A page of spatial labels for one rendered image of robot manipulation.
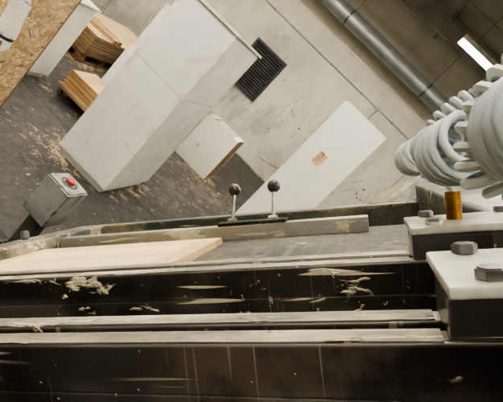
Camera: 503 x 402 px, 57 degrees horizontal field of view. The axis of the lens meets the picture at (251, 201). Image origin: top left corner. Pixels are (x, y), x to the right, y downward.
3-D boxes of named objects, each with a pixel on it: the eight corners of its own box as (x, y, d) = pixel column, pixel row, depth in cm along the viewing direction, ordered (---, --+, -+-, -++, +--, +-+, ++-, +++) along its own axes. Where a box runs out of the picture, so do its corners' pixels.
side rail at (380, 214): (113, 252, 175) (110, 223, 174) (418, 234, 147) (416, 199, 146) (104, 255, 169) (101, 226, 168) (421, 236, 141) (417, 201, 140)
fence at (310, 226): (70, 248, 150) (69, 236, 150) (369, 228, 126) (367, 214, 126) (60, 250, 146) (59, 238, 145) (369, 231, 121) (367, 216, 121)
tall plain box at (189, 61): (105, 146, 477) (217, 13, 437) (145, 187, 474) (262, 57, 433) (51, 147, 389) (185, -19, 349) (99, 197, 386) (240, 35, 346)
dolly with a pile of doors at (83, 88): (81, 94, 541) (97, 74, 533) (112, 124, 538) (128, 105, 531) (49, 88, 481) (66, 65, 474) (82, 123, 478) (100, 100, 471)
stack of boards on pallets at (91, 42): (113, 46, 863) (128, 27, 852) (152, 84, 857) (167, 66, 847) (25, 9, 624) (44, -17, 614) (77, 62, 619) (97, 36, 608)
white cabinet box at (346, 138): (229, 222, 586) (346, 104, 539) (261, 255, 583) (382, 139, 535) (215, 232, 527) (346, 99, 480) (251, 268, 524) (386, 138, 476)
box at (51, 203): (41, 203, 181) (69, 171, 177) (61, 226, 180) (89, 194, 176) (20, 206, 170) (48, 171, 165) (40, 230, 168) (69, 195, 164)
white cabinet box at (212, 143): (185, 150, 692) (217, 115, 676) (212, 177, 689) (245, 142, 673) (175, 150, 648) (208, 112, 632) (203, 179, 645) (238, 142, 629)
